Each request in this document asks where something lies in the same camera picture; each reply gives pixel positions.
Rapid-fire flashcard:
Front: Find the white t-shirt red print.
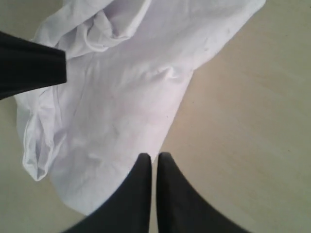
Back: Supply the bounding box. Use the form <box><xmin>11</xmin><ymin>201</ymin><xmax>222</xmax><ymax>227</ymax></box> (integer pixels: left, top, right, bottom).
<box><xmin>15</xmin><ymin>0</ymin><xmax>264</xmax><ymax>215</ymax></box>

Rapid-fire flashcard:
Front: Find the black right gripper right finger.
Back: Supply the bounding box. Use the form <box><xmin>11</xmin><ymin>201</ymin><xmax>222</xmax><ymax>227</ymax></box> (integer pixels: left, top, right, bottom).
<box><xmin>156</xmin><ymin>152</ymin><xmax>245</xmax><ymax>233</ymax></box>

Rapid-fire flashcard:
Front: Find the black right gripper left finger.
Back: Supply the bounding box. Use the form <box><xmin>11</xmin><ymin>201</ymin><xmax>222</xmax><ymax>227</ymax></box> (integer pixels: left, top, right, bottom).
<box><xmin>66</xmin><ymin>153</ymin><xmax>152</xmax><ymax>233</ymax></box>

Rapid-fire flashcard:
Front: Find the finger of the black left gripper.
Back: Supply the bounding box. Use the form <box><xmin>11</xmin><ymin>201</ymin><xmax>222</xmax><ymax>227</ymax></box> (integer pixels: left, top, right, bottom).
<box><xmin>0</xmin><ymin>32</ymin><xmax>67</xmax><ymax>100</ymax></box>

